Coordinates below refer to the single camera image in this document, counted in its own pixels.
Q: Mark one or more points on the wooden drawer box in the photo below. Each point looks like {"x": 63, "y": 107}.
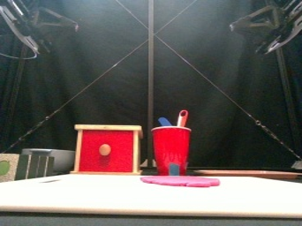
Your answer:
{"x": 109, "y": 127}

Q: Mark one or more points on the flat pink dough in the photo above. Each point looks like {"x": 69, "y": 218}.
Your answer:
{"x": 181, "y": 181}

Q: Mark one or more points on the blue plastic utensil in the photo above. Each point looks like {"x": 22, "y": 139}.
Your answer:
{"x": 164, "y": 121}

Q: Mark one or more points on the pinkish speckled toy block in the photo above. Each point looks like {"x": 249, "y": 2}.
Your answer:
{"x": 14, "y": 159}

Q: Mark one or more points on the dark green slatted toy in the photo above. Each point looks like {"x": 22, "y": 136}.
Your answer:
{"x": 23, "y": 167}

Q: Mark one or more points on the brown tray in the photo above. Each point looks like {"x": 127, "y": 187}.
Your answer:
{"x": 252, "y": 173}

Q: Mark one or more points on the red plastic cup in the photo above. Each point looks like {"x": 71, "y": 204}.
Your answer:
{"x": 172, "y": 147}

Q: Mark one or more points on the small blue toy piece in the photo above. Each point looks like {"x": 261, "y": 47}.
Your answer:
{"x": 174, "y": 170}

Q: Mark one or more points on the black frame post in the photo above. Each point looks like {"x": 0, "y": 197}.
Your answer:
{"x": 15, "y": 97}
{"x": 286, "y": 103}

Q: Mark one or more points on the thin grey frame pole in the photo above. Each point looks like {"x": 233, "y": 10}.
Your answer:
{"x": 151, "y": 88}

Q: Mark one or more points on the grey frame corner bracket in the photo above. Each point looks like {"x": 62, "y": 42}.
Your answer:
{"x": 297, "y": 164}
{"x": 147, "y": 164}

